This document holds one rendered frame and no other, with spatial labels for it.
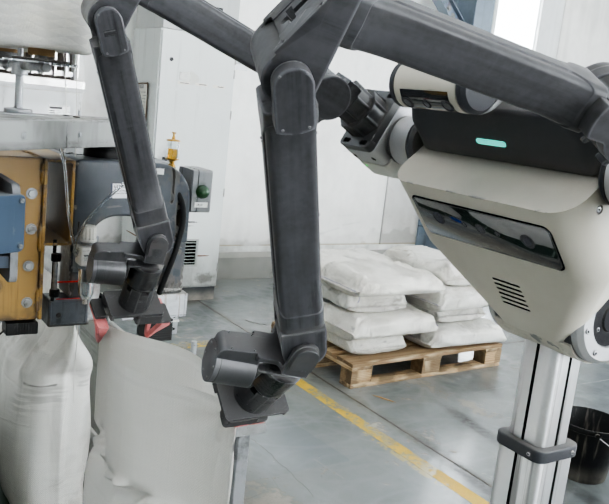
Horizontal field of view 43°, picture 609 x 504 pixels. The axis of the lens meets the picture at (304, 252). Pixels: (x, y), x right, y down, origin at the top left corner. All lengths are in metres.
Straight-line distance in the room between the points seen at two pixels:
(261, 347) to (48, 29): 0.62
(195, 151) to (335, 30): 4.71
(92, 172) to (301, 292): 0.73
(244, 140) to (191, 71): 1.09
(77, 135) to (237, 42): 0.37
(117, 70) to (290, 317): 0.51
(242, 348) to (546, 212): 0.45
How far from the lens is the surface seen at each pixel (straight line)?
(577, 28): 8.77
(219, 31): 1.27
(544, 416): 1.43
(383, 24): 0.75
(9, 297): 1.57
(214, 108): 5.45
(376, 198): 7.09
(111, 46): 1.21
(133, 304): 1.43
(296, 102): 0.73
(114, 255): 1.37
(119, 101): 1.26
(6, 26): 1.33
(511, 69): 0.83
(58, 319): 1.59
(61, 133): 1.44
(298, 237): 0.86
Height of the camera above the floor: 1.49
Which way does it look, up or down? 11 degrees down
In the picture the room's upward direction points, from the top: 6 degrees clockwise
